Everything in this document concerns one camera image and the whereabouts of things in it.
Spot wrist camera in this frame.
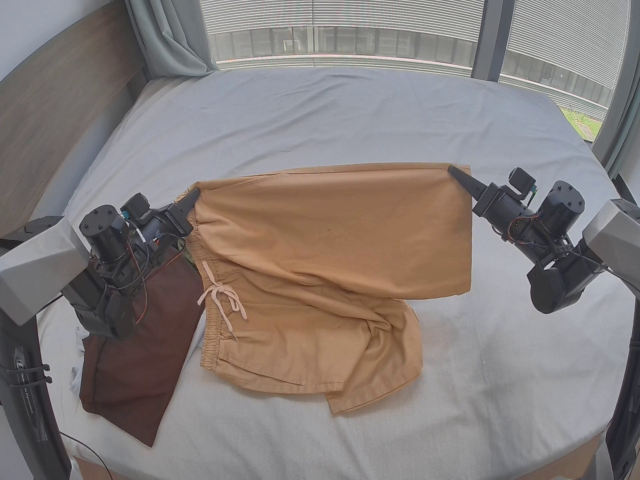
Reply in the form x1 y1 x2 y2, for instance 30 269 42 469
507 167 537 201
120 193 151 221

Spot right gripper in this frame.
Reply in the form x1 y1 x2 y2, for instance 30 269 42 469
472 184 537 234

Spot grey-green curtain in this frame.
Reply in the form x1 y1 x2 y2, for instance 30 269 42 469
117 0 218 78
591 0 640 179

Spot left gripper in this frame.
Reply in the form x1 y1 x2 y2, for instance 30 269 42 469
144 203 194 249

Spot brown garment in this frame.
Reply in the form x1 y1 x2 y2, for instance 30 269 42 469
79 248 203 448

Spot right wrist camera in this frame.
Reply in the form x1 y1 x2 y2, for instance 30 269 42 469
507 167 537 201

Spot tan shorts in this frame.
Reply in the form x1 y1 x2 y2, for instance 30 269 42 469
186 160 473 415

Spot black cable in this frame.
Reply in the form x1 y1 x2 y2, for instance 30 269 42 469
60 430 111 480

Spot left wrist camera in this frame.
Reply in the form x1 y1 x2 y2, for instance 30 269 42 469
120 193 151 221

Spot window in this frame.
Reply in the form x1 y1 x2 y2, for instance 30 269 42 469
192 0 631 141

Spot bed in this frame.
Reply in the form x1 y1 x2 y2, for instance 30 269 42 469
0 0 640 480

